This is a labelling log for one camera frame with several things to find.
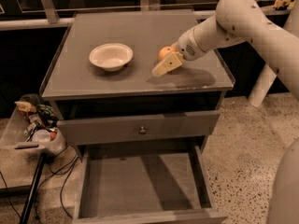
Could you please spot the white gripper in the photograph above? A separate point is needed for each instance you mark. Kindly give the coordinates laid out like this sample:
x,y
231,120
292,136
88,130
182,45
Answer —
x,y
186,49

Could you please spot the orange fruit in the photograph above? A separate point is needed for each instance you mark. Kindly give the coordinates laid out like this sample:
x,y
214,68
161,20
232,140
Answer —
x,y
164,51

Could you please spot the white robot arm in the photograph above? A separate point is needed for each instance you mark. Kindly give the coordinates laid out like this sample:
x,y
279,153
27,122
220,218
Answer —
x,y
234,21

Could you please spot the grey drawer cabinet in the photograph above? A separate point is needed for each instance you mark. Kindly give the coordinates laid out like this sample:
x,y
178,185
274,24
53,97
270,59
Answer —
x,y
77,89

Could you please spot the round metal drawer knob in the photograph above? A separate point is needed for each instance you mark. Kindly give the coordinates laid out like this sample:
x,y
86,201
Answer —
x,y
142,130

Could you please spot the grey top drawer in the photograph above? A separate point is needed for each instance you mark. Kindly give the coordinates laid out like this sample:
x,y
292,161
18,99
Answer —
x,y
79,132

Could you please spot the open grey middle drawer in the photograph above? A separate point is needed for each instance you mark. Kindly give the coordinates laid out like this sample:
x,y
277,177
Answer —
x,y
138,186

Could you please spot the white bowl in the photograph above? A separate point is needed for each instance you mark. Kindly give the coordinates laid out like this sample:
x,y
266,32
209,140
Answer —
x,y
111,57

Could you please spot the yellow object on railing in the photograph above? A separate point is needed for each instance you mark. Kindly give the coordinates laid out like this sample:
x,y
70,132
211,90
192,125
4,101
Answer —
x,y
282,4

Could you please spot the clutter items in bin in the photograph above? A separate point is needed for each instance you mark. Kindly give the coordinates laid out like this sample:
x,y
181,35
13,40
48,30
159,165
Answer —
x,y
41,121

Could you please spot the clear plastic bin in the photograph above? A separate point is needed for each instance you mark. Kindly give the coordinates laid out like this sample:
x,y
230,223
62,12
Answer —
x,y
15,139

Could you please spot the black stand pole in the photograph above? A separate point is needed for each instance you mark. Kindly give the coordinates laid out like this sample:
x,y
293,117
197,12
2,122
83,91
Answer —
x,y
26,211

